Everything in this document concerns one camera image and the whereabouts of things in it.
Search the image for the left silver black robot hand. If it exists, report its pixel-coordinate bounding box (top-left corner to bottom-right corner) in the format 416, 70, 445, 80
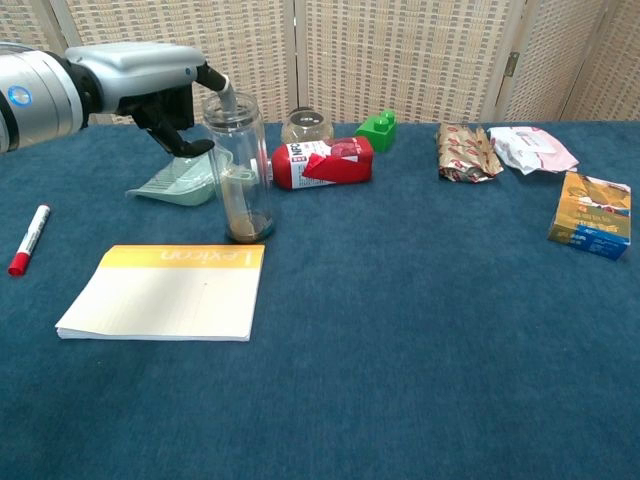
64, 41, 240, 159

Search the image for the clear glass jar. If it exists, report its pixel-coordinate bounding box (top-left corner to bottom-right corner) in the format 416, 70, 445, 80
201, 91, 276, 245

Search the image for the light green plastic dustpan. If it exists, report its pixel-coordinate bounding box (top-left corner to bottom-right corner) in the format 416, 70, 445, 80
125, 140, 236, 208

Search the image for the small round glass jar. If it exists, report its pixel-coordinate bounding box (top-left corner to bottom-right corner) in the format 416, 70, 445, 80
280, 106, 335, 146

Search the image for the red white marker pen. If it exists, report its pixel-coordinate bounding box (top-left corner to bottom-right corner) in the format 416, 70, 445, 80
6, 203, 53, 278

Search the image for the red juice bottle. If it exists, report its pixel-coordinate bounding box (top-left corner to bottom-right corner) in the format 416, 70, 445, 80
270, 136, 376, 191

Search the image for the yellow white notebook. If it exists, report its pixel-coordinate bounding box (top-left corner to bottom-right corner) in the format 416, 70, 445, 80
54, 244, 267, 343

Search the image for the green toy brick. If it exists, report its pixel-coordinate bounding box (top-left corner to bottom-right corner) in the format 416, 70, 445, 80
354, 108, 399, 154

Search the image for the woven folding screen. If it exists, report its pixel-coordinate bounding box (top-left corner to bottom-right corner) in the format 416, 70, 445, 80
0, 0, 640, 126

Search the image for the gold snack packet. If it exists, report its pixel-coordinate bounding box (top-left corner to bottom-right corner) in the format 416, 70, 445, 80
437, 122, 504, 185

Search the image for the blue table cloth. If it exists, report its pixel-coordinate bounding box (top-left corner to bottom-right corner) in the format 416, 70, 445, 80
0, 119, 640, 480

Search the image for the white pink wipes pack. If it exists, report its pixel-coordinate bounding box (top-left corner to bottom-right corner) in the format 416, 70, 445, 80
487, 125, 580, 176

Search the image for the yellow blue carton box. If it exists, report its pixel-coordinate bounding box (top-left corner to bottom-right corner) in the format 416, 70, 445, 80
547, 171, 633, 262

